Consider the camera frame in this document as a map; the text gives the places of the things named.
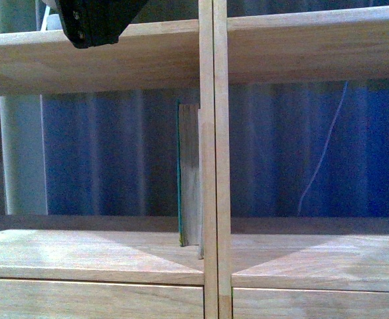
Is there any white pillar behind shelf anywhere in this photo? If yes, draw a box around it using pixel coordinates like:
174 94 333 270
0 1 47 215

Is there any wooden bookshelf unit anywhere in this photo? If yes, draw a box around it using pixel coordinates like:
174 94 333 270
0 1 389 318

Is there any dark blue curtain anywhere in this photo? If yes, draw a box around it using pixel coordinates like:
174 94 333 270
40 0 389 219

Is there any white hanging cable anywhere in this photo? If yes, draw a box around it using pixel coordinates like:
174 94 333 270
297 81 349 217

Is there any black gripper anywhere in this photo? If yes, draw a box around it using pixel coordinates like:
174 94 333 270
55 0 148 49

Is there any teal cover upright book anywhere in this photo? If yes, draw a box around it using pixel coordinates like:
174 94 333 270
176 102 204 260

